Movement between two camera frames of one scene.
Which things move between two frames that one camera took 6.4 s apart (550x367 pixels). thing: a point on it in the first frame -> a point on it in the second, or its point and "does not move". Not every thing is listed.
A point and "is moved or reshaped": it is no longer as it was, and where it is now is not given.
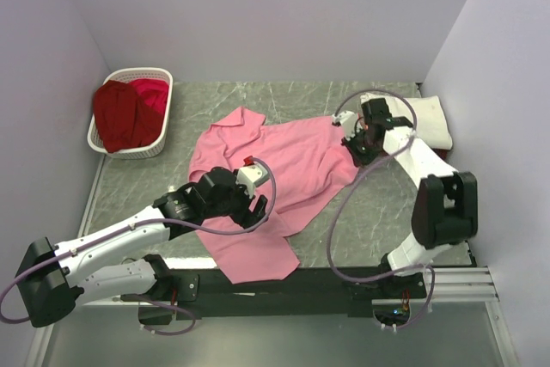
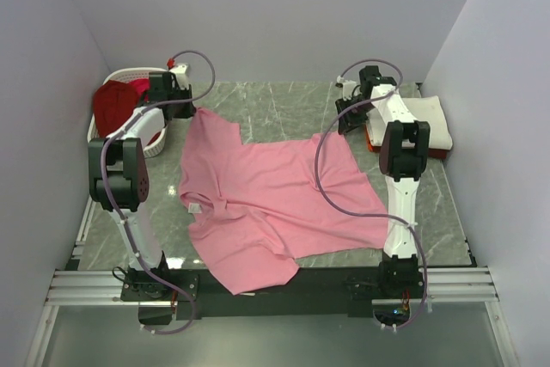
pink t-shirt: x=310 y=165 is moved or reshaped
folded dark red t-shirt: x=442 y=153 does not move
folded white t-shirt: x=431 y=128 does not move
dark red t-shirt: x=121 y=119 does not move
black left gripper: x=248 y=214 -> x=181 y=107
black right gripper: x=358 y=150 -> x=349 y=115
